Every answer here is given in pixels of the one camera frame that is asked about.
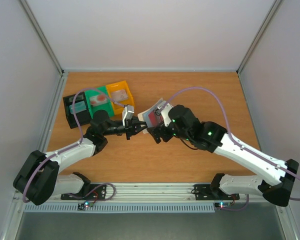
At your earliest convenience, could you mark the yellow plastic bin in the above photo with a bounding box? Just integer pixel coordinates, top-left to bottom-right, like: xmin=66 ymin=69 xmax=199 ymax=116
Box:
xmin=105 ymin=80 xmax=135 ymax=117

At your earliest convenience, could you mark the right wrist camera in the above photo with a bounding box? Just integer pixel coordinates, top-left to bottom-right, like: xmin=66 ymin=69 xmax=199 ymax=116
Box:
xmin=155 ymin=100 xmax=173 ymax=127

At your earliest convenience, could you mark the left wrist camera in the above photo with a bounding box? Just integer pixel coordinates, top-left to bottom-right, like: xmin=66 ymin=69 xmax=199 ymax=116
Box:
xmin=122 ymin=105 xmax=135 ymax=126

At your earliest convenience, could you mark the aluminium front rail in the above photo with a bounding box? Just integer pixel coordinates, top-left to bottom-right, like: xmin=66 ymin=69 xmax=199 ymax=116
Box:
xmin=12 ymin=181 xmax=288 ymax=203

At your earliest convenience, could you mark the card in yellow bin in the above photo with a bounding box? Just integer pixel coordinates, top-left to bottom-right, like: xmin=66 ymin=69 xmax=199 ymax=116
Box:
xmin=111 ymin=89 xmax=129 ymax=102

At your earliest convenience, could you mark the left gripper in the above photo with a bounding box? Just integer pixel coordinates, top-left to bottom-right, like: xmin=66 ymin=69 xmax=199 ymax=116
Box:
xmin=103 ymin=116 xmax=151 ymax=140

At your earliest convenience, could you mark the black plastic bin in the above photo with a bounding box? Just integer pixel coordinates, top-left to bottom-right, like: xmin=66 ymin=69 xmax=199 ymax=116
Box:
xmin=62 ymin=92 xmax=92 ymax=129

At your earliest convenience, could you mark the grey slotted cable duct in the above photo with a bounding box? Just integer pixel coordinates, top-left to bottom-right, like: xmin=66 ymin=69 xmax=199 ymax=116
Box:
xmin=24 ymin=202 xmax=215 ymax=214

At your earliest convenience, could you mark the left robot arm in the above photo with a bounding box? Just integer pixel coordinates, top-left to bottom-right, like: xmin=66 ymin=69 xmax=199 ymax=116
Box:
xmin=13 ymin=110 xmax=147 ymax=206

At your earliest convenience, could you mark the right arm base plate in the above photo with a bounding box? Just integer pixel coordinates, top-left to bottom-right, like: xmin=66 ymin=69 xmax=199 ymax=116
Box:
xmin=191 ymin=184 xmax=240 ymax=201

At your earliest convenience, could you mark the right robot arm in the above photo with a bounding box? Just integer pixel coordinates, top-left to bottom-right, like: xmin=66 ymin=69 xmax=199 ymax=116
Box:
xmin=147 ymin=105 xmax=299 ymax=207

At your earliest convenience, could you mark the red card in green bin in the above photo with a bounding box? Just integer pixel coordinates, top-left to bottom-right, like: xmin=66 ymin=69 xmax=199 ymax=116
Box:
xmin=89 ymin=93 xmax=108 ymax=107

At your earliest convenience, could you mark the beige card holder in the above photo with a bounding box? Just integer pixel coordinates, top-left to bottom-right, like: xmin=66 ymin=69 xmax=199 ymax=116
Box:
xmin=137 ymin=98 xmax=166 ymax=134

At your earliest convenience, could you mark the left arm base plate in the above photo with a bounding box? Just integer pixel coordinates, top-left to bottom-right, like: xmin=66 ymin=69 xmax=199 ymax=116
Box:
xmin=60 ymin=184 xmax=108 ymax=202

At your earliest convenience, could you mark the green plastic bin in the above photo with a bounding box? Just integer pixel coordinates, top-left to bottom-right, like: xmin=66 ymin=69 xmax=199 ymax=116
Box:
xmin=84 ymin=86 xmax=115 ymax=118

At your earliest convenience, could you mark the teal card in black bin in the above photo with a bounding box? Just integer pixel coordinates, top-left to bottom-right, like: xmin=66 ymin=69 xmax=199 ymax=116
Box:
xmin=68 ymin=101 xmax=87 ymax=115

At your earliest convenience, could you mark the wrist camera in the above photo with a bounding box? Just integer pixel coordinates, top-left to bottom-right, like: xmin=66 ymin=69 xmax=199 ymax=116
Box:
xmin=122 ymin=105 xmax=135 ymax=126
xmin=155 ymin=100 xmax=173 ymax=127

